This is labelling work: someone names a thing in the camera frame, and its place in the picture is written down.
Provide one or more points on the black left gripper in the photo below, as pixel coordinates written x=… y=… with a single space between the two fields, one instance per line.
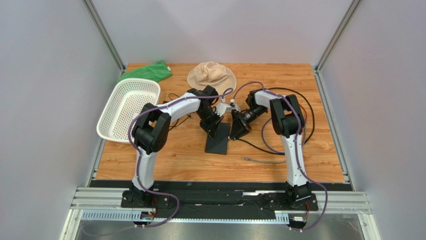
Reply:
x=212 y=128

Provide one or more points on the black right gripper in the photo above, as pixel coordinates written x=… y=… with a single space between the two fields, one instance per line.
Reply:
x=238 y=121

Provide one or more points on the black Mercury network switch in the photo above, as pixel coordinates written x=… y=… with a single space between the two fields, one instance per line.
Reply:
x=219 y=144

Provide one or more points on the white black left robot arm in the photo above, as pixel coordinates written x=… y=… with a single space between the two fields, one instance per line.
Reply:
x=149 y=131

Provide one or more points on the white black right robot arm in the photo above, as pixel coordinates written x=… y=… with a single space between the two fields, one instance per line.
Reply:
x=288 y=122

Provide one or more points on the beige bucket hat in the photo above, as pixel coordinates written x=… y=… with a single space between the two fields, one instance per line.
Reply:
x=212 y=74

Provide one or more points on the green cloth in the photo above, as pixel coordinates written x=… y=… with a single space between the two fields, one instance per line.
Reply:
x=156 y=72

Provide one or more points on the white perforated plastic basket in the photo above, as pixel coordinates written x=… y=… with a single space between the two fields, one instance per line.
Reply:
x=124 y=105

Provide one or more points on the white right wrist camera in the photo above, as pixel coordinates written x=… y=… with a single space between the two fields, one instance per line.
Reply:
x=234 y=106

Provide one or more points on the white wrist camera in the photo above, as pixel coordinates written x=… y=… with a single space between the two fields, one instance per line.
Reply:
x=234 y=106
x=222 y=107

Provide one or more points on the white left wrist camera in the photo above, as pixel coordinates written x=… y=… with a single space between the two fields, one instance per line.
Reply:
x=222 y=107

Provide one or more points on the aluminium front rail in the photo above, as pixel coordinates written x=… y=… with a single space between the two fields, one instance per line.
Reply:
x=102 y=204

